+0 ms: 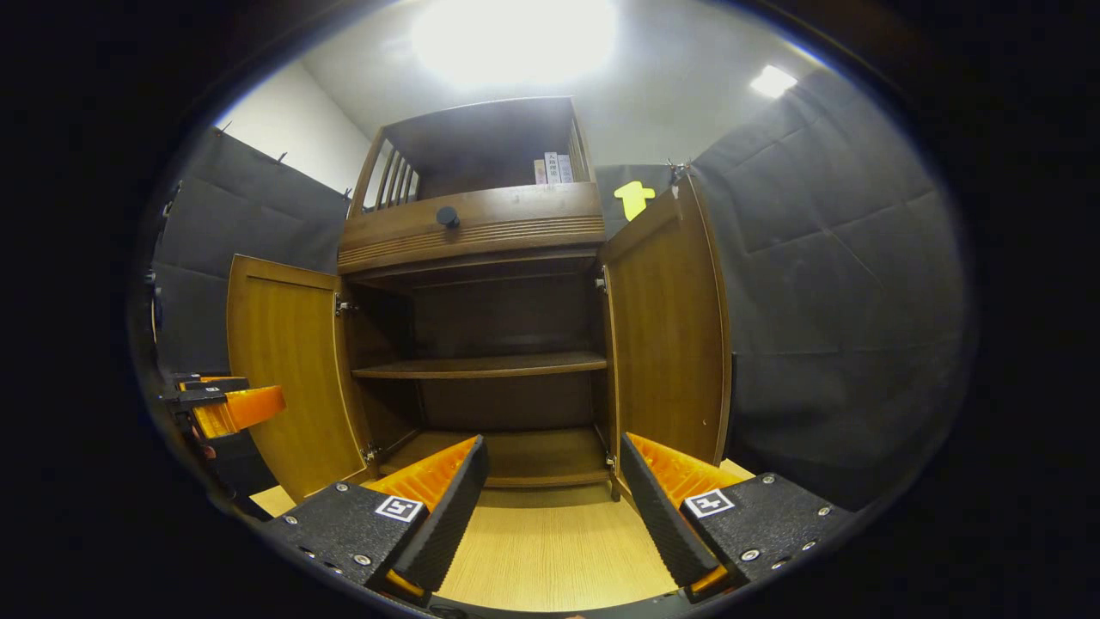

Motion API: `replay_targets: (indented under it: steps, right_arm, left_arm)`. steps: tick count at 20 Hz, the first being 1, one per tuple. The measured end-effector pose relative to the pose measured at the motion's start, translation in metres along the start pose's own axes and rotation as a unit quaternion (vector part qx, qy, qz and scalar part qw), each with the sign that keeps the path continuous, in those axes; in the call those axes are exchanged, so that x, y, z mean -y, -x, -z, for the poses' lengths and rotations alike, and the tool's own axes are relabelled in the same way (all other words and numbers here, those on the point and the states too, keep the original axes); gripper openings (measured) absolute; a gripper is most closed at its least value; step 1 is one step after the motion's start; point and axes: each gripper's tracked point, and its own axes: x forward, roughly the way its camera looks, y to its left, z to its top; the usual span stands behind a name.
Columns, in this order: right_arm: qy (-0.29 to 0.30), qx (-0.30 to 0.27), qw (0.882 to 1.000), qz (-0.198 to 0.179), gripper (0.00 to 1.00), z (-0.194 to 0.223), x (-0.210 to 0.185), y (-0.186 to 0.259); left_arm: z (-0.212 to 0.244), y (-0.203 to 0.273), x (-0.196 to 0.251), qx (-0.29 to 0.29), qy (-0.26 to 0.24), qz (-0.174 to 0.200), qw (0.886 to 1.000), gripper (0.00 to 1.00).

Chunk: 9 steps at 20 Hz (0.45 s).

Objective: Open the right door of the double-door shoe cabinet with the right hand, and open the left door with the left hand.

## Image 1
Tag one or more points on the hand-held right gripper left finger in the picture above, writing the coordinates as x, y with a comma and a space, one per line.
447, 507

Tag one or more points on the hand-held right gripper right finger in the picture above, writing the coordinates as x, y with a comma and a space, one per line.
657, 516

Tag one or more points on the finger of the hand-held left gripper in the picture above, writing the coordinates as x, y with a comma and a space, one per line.
215, 384
245, 410

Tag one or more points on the wooden shoe cabinet door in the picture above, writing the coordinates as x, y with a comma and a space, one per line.
288, 370
670, 344

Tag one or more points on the black round knob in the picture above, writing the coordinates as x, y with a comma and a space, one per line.
447, 217

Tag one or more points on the black backdrop cloth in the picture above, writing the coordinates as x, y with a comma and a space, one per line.
825, 284

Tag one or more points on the small white book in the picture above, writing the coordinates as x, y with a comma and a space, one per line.
565, 168
552, 168

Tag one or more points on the small ceiling light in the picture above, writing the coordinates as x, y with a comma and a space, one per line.
772, 82

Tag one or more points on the large ceiling light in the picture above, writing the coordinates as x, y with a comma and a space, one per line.
516, 39

